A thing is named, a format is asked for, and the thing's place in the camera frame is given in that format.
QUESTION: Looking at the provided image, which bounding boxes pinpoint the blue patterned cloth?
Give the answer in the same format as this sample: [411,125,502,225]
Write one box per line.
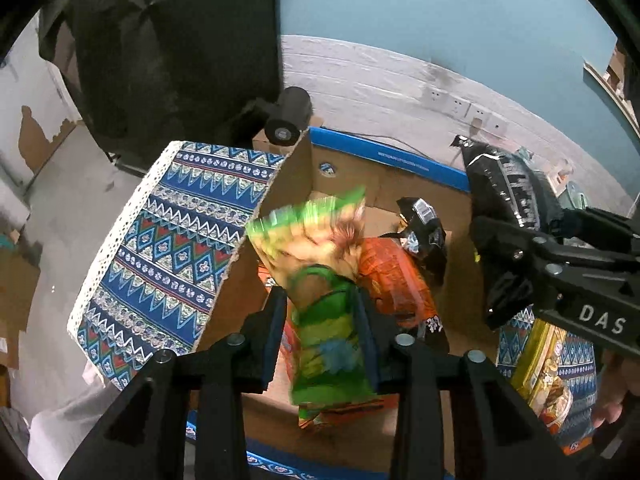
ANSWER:
[66,140,602,480]

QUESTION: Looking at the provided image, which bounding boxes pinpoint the black cylindrical device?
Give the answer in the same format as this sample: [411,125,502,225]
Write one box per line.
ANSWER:
[263,86,314,144]

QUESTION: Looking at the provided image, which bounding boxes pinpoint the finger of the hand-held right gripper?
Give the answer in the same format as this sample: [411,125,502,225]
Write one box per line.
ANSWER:
[472,215,640,308]
[550,206,640,247]

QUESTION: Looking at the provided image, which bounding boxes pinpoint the orange snack packet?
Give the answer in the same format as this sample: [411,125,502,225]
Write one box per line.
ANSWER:
[256,260,387,429]
[359,237,437,332]

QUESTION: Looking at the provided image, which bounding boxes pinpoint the person's right hand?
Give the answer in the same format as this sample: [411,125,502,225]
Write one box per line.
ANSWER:
[591,350,632,429]

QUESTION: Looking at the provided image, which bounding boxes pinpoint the long yellow snack packet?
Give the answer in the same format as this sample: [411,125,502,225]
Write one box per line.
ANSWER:
[509,319,577,435]

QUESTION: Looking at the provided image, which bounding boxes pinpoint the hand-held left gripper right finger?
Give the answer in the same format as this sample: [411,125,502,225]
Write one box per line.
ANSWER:
[352,286,578,480]

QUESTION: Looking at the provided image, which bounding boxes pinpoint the flat cardboard piece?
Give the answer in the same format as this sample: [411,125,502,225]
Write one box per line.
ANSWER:
[0,245,42,367]

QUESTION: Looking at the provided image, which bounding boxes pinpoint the green snack bag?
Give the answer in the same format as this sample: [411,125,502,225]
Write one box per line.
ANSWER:
[245,185,383,411]

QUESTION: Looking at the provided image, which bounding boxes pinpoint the dark hanging coat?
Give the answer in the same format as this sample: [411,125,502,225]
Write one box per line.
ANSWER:
[39,0,284,162]

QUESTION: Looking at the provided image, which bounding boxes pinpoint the blue cardboard box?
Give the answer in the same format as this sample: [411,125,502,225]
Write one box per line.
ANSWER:
[184,126,507,468]

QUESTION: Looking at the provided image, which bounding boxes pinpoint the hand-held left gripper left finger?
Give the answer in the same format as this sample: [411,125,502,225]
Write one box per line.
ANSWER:
[60,286,290,480]

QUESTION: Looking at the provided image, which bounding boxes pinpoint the black snack packet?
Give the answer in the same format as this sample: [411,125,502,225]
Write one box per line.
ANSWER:
[451,135,567,332]
[419,310,452,357]
[396,196,449,292]

